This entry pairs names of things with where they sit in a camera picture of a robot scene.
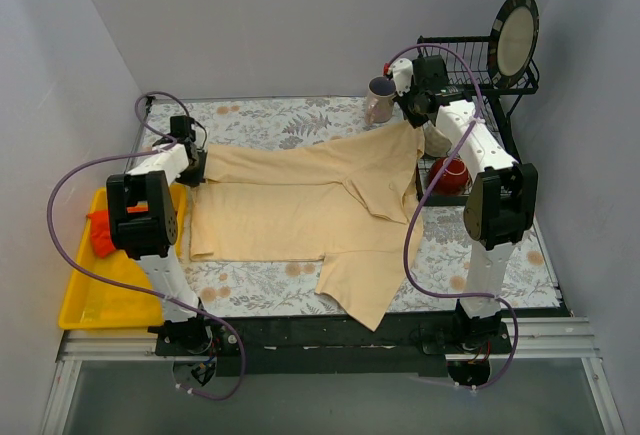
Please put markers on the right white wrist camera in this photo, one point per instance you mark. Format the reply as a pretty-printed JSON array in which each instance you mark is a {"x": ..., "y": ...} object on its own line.
[{"x": 401, "y": 72}]

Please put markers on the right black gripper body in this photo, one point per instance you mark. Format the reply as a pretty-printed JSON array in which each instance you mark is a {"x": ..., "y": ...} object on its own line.
[{"x": 406, "y": 101}]

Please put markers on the yellow plastic tray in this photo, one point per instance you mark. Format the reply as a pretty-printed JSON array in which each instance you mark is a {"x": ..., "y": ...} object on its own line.
[{"x": 90, "y": 304}]

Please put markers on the black rimmed beige plate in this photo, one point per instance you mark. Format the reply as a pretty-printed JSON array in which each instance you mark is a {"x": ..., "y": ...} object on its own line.
[{"x": 512, "y": 42}]

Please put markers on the red bowl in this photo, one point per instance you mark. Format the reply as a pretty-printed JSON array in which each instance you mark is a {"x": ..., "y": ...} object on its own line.
[{"x": 454, "y": 180}]

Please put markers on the orange red cloth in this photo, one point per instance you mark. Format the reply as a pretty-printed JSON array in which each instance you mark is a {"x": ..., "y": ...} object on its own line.
[{"x": 100, "y": 234}]

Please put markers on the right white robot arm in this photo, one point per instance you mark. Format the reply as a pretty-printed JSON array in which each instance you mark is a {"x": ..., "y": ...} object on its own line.
[{"x": 501, "y": 203}]

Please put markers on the beige t shirt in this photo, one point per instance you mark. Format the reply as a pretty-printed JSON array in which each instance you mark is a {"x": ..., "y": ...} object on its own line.
[{"x": 347, "y": 203}]

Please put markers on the cream ceramic cup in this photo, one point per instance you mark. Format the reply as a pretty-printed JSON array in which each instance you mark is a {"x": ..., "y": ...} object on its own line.
[{"x": 436, "y": 144}]

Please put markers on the pink ceramic mug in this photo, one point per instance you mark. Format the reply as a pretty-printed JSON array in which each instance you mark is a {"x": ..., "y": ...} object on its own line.
[{"x": 379, "y": 100}]

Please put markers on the floral table mat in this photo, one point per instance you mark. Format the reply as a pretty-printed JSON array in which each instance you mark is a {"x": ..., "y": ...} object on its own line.
[{"x": 239, "y": 289}]

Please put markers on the black wire dish rack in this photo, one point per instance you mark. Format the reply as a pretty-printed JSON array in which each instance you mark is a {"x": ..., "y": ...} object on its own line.
[{"x": 461, "y": 61}]

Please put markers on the aluminium frame rail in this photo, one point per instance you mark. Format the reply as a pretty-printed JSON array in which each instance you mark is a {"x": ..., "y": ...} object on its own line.
[{"x": 535, "y": 334}]

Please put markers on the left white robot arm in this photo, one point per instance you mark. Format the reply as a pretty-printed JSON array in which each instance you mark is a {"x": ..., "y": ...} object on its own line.
[{"x": 144, "y": 224}]

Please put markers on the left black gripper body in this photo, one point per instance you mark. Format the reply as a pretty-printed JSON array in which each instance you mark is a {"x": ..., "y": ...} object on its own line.
[{"x": 198, "y": 169}]

